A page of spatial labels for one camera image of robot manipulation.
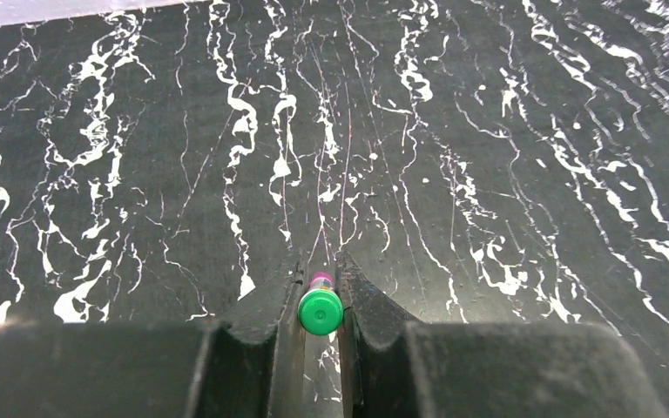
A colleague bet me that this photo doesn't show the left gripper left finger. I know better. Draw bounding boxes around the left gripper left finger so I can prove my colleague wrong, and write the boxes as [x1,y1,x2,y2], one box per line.
[0,253,307,417]

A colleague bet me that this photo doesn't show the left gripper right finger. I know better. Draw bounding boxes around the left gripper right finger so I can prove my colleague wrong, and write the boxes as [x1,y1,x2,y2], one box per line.
[335,253,667,417]

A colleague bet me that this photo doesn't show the white pen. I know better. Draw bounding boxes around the white pen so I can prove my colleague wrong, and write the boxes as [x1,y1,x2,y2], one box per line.
[298,285,344,336]

